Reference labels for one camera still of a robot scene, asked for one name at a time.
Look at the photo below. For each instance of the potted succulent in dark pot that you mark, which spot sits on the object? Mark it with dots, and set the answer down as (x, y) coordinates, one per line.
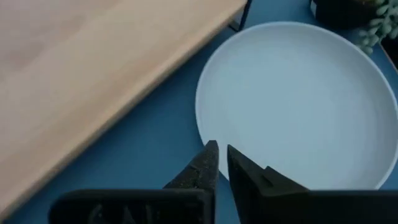
(342, 12)

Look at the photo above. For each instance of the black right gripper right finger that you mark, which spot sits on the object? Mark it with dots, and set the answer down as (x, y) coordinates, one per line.
(264, 202)

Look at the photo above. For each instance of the large white plate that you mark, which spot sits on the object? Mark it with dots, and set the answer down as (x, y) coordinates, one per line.
(295, 109)

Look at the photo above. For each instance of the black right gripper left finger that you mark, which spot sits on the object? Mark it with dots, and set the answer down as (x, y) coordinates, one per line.
(192, 202)

